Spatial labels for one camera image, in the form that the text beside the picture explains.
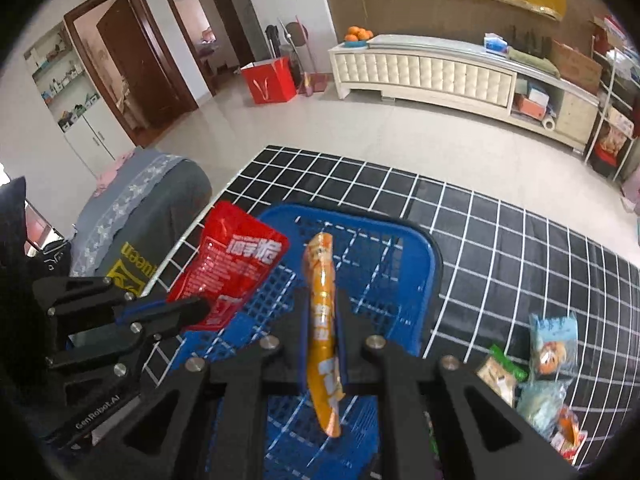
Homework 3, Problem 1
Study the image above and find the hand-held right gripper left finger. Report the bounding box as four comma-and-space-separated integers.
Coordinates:
95, 287, 315, 480

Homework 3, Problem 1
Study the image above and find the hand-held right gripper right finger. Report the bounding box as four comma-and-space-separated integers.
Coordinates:
334, 287, 578, 480

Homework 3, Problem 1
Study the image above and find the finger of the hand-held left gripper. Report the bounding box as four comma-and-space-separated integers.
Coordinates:
31, 274, 170, 324
45, 298, 212, 397

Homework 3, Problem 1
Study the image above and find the orange sausage stick packet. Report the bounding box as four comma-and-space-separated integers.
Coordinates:
304, 231, 347, 439

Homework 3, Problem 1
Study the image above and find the blue plastic basket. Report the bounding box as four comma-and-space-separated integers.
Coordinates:
145, 203, 445, 480

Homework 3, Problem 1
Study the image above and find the red snack packet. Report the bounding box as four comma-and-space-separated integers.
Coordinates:
166, 201, 291, 332

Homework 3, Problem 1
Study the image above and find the green-edged cracker packet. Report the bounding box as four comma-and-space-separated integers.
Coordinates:
475, 344, 530, 409

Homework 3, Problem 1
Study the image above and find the pale green snack packet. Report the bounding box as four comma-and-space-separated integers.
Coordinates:
515, 377, 574, 441

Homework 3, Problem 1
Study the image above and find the light blue bun packet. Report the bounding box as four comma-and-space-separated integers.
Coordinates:
529, 311, 580, 379

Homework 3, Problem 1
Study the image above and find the grey sofa cover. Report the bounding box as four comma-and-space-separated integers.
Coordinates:
70, 147, 214, 297

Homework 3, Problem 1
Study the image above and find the pink cloth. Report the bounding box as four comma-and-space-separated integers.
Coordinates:
95, 152, 137, 197

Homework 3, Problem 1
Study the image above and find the brown wooden door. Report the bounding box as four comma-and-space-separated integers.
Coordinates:
96, 0, 177, 132

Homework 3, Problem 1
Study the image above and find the orange snack bar packet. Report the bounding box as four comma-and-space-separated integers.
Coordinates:
550, 405, 589, 464

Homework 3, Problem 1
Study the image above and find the red paper bag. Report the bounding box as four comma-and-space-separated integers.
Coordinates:
241, 56, 299, 105

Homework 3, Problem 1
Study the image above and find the white tufted tv cabinet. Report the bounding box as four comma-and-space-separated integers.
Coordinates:
327, 34, 601, 155

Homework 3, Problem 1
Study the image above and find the pink bag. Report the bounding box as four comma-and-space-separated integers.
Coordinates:
620, 165, 640, 212

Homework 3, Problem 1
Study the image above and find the blue white tissue box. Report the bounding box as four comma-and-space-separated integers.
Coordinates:
483, 32, 511, 55

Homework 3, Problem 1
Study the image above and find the green cushion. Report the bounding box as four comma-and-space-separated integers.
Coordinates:
507, 46, 561, 79

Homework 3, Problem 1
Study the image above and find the brown cardboard box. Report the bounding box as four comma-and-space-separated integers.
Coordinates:
550, 40, 604, 94

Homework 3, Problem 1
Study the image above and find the white metal rack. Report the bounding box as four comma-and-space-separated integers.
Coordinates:
585, 15, 640, 184

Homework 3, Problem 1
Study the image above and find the white wall shelf cabinet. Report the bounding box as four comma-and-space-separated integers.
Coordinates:
24, 22, 119, 177

